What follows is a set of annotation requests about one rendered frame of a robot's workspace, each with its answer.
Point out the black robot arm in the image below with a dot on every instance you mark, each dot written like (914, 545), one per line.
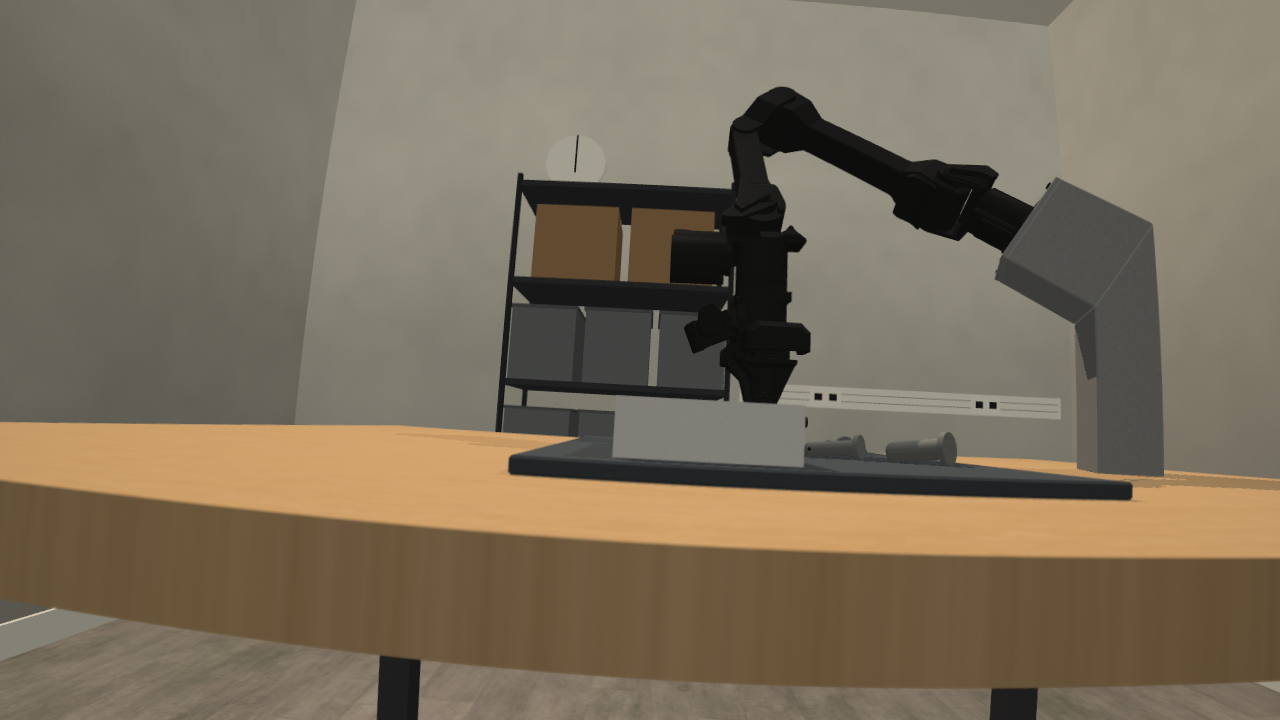
(931, 198)

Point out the cream headed pin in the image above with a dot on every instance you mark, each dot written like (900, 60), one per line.
(847, 438)
(854, 447)

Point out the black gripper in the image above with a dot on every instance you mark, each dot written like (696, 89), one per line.
(769, 367)

